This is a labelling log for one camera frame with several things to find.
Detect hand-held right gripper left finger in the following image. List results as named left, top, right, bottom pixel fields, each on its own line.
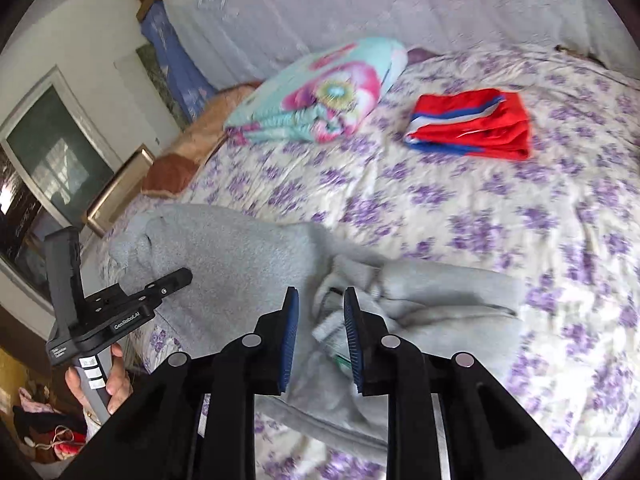
left=60, top=286, right=301, bottom=480

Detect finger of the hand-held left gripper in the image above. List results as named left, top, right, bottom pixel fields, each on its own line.
left=117, top=267, right=194, bottom=311

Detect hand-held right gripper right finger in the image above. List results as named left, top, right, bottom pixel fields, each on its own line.
left=343, top=286, right=583, bottom=480

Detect grey fleece pants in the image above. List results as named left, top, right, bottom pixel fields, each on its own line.
left=107, top=203, right=526, bottom=461

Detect person's left hand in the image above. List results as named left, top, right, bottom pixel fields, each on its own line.
left=65, top=342, right=135, bottom=423

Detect white framed glass door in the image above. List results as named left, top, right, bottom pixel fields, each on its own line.
left=0, top=67, right=123, bottom=306

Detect pile of clothes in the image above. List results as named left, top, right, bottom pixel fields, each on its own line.
left=10, top=385, right=93, bottom=466

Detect brown pillow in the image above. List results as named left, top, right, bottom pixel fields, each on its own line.
left=141, top=82, right=261, bottom=197

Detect purple floral bedspread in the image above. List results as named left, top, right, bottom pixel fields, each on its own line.
left=90, top=42, right=640, bottom=480

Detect blue patterned cloth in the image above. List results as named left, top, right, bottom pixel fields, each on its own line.
left=140, top=0, right=218, bottom=121

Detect folded teal pink floral blanket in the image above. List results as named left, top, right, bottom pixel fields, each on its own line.
left=223, top=36, right=408, bottom=146

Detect folded red shorts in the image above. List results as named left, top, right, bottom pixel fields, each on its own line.
left=404, top=88, right=533, bottom=162

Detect white lace cover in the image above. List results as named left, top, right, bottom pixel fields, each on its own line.
left=155, top=0, right=616, bottom=91

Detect gold picture frame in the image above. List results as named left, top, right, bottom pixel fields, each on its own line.
left=82, top=144, right=156, bottom=238

